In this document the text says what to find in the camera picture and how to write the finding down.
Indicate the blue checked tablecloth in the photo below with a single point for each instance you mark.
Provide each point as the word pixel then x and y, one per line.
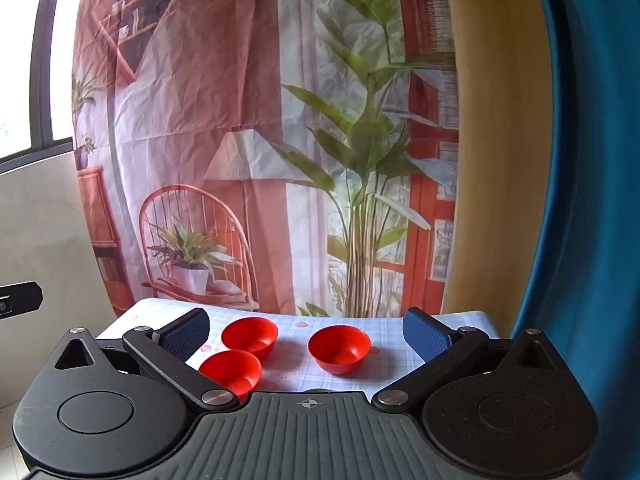
pixel 290 360

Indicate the red plastic bowl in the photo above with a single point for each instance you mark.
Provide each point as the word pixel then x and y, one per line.
pixel 231 371
pixel 340 346
pixel 250 332

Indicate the printed room scene backdrop cloth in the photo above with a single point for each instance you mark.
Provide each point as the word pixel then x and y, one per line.
pixel 200 110

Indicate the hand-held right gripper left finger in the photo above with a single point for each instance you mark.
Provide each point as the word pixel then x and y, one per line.
pixel 187 334

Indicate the blue curtain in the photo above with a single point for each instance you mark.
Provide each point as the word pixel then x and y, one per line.
pixel 590 160

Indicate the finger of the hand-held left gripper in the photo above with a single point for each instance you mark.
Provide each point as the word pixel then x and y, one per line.
pixel 20 300

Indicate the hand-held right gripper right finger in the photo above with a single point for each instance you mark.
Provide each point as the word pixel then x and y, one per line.
pixel 425 336

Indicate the dark window frame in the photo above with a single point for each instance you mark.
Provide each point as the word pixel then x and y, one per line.
pixel 44 60

